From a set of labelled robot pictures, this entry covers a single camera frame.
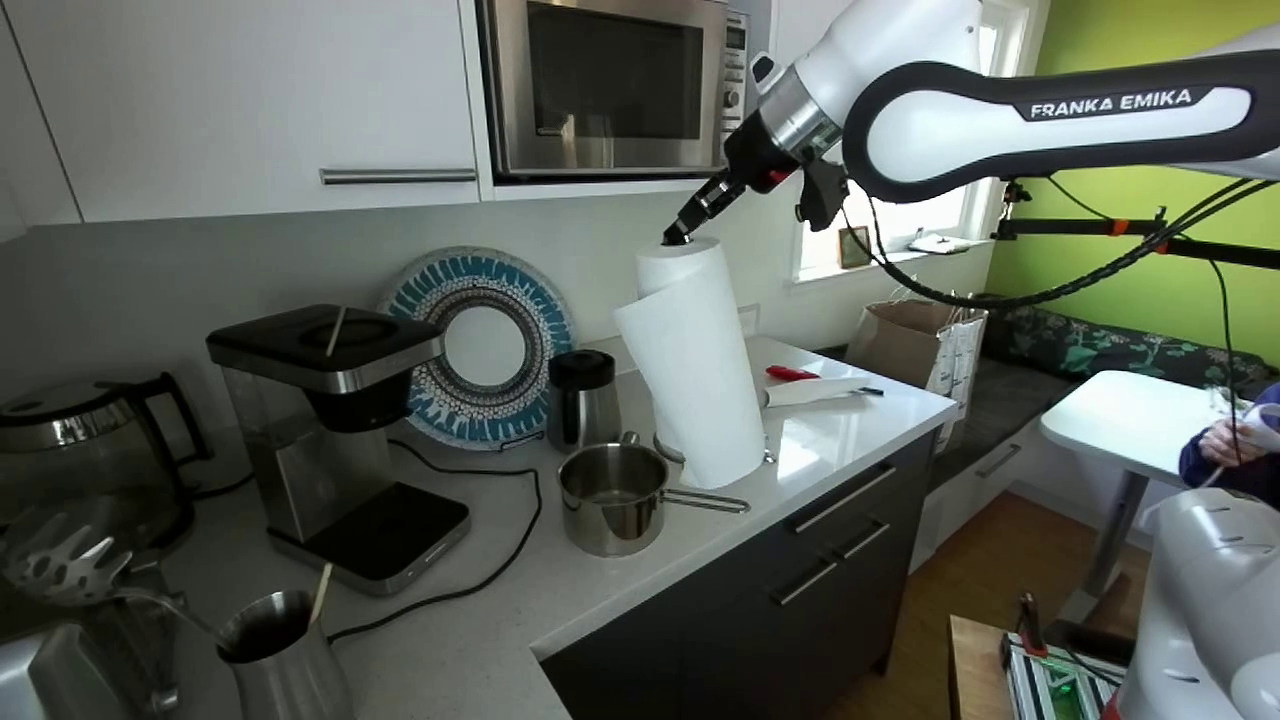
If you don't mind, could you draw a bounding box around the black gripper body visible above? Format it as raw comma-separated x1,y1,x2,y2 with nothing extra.
697,117,846,229

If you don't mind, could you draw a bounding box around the white paper towel roll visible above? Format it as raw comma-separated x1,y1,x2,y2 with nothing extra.
616,238,768,486

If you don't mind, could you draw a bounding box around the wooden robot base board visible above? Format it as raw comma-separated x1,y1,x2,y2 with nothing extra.
942,613,1134,720

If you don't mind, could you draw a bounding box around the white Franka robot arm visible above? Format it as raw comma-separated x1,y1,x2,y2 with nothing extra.
663,0,1280,720

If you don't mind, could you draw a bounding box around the person hand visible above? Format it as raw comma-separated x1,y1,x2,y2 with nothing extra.
1197,418,1265,469

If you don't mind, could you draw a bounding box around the stainless steel microwave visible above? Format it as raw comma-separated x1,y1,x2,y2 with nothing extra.
475,0,746,184

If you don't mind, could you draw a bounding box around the steel thermal carafe black lid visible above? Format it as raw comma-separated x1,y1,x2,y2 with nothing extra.
549,349,619,453

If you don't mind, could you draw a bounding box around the blue white decorative plate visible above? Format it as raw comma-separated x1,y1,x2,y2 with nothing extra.
378,249,577,453

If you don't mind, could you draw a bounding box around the cardboard box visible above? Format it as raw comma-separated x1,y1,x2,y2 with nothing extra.
845,300,983,405

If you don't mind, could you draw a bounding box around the small steel saucepan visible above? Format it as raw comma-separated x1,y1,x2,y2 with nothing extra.
561,443,746,554

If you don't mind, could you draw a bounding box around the dark lower cabinet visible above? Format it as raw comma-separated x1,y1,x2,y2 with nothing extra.
545,440,933,720

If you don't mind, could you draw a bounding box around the black steel coffee maker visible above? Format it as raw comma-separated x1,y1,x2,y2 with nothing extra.
209,305,468,595

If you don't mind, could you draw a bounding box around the white side table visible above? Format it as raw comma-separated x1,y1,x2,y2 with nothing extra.
1038,368,1241,622

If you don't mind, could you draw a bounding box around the white upper cabinet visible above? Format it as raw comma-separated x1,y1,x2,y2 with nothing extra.
5,0,475,224

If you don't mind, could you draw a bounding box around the steel utensil cup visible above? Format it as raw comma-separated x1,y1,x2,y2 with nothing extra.
215,586,355,720

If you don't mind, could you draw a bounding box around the glass electric kettle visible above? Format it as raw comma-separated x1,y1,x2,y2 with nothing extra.
0,370,209,549

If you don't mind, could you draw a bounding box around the red handled knife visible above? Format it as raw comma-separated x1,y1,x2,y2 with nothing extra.
762,364,870,405

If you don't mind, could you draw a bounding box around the black coffee maker power cord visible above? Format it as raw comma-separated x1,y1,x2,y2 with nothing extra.
319,433,549,648

